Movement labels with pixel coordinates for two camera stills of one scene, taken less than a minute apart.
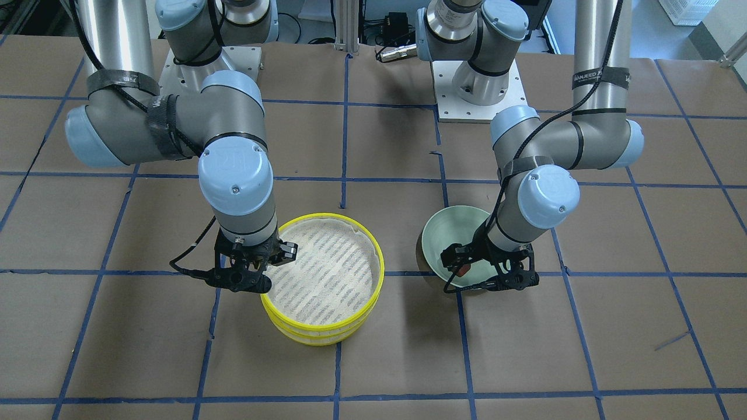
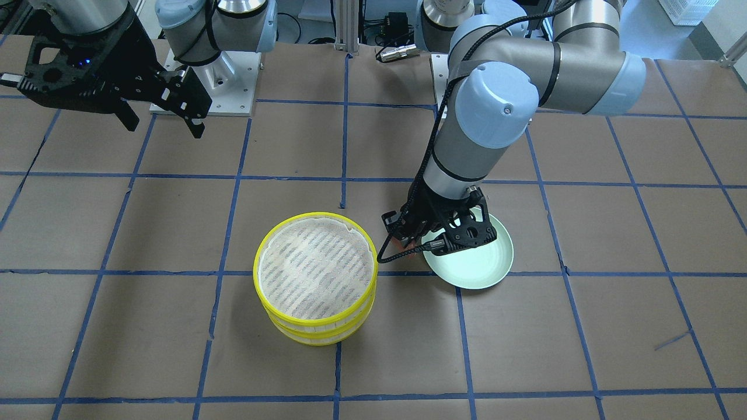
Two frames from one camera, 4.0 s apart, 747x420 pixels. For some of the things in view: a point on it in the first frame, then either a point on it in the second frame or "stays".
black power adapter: x=398 y=25 stays
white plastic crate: x=687 y=13 stays
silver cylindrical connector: x=391 y=53 stays
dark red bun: x=463 y=270 -> x=397 y=243
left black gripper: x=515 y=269 -> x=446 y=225
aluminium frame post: x=347 y=25 stays
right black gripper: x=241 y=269 -> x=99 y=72
